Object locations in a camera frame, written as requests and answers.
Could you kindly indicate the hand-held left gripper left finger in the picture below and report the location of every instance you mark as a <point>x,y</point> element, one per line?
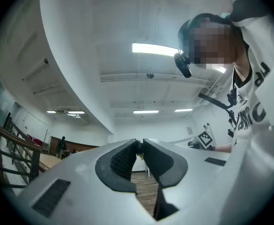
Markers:
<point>80,184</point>

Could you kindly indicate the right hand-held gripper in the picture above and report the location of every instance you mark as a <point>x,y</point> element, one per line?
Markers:
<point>205,139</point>

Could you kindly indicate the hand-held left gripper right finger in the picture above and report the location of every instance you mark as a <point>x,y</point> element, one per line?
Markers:
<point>197,184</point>

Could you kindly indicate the person's right forearm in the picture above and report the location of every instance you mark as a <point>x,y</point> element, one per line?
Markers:
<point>223,148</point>

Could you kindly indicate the rectangular ceiling light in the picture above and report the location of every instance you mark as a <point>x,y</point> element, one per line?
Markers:
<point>154,48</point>
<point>219,68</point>
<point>183,110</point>
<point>146,111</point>
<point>76,112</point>
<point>51,111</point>

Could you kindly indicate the wooden table with white legs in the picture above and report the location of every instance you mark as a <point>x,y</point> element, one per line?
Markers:
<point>50,161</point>

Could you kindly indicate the black railing with wooden handrail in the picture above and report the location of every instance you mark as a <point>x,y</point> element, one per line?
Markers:
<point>36,163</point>

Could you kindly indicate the thin coat stand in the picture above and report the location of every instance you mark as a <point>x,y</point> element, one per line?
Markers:
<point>46,137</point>

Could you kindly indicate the red sofa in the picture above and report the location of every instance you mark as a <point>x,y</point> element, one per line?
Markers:
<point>32,137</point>

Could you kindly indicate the round ceiling sensor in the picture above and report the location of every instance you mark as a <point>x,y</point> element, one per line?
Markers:
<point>46,60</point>
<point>150,75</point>

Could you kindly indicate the person's head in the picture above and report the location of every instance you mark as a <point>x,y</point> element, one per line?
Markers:
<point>211,43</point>

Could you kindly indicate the white printed shirt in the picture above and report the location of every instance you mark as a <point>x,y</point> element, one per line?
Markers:
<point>265,41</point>

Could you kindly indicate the white wall notice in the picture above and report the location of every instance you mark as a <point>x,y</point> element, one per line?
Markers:
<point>189,130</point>

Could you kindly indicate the black neck mount rig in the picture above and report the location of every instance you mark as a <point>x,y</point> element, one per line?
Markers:
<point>211,99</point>

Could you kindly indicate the black head-worn camera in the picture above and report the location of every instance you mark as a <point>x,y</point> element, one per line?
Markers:
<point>183,65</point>

